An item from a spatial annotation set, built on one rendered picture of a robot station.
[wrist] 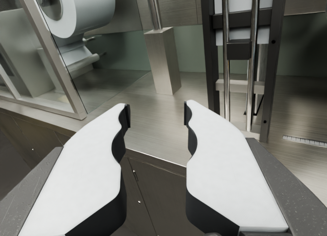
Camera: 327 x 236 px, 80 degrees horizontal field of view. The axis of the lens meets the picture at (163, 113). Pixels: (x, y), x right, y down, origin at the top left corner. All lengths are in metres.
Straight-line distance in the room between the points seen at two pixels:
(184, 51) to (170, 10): 0.21
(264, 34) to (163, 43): 0.41
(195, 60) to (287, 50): 0.41
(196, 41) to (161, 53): 0.27
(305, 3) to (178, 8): 0.50
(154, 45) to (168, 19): 0.28
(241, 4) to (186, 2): 0.55
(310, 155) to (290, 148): 0.04
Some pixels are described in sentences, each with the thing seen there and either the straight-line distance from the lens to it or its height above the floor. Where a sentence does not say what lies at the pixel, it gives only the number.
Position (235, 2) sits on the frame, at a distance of 0.52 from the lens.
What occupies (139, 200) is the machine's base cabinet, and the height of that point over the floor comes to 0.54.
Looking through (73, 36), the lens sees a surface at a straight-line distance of 0.89.
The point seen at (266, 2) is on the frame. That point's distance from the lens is 0.51.
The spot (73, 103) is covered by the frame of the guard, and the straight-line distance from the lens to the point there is 0.87.
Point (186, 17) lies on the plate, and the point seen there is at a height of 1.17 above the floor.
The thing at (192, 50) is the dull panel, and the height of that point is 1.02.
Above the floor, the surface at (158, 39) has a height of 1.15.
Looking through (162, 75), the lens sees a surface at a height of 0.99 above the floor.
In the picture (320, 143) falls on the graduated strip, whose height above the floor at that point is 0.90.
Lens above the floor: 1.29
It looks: 31 degrees down
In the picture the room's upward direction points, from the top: 12 degrees counter-clockwise
